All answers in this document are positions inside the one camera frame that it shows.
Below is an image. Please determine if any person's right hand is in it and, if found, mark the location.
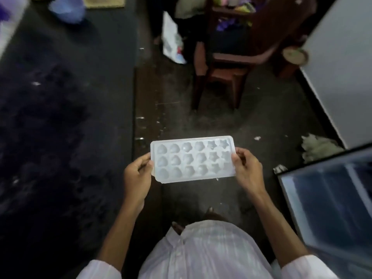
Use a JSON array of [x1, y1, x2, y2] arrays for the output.
[[231, 147, 267, 196]]

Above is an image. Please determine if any person's left hand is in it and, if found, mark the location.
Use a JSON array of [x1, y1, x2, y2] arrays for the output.
[[123, 152, 155, 214]]

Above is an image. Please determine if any white ice tray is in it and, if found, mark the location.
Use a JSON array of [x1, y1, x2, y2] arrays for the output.
[[150, 135, 236, 184]]

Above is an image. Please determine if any maroon mini fridge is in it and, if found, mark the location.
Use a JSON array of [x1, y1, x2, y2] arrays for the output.
[[277, 146, 372, 279]]

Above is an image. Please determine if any person's right forearm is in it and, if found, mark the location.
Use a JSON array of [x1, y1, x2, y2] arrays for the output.
[[251, 190, 309, 268]]

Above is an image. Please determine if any person's left forearm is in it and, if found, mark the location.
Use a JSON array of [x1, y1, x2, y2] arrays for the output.
[[97, 200, 146, 272]]

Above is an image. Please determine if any crumpled green cloth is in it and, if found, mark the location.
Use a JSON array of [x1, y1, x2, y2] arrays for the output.
[[301, 133, 345, 165]]

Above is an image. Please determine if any white shirt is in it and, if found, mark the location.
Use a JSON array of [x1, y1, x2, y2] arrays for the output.
[[76, 220, 339, 279]]

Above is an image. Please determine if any brown pot with green grains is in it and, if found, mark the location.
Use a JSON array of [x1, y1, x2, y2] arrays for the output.
[[282, 46, 309, 66]]

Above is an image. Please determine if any brown plastic chair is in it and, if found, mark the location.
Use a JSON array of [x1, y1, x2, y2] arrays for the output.
[[191, 0, 317, 111]]

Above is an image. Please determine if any white plastic bag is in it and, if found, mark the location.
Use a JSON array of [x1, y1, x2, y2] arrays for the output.
[[162, 10, 187, 65]]

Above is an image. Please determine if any colourful cloth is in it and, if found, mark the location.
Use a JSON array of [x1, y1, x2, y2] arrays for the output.
[[214, 0, 256, 31]]

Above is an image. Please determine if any woven beige mat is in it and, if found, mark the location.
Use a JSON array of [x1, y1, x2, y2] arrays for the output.
[[84, 0, 126, 9]]

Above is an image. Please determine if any blue plastic tub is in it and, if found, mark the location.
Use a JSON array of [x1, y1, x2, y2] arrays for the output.
[[48, 0, 87, 24]]

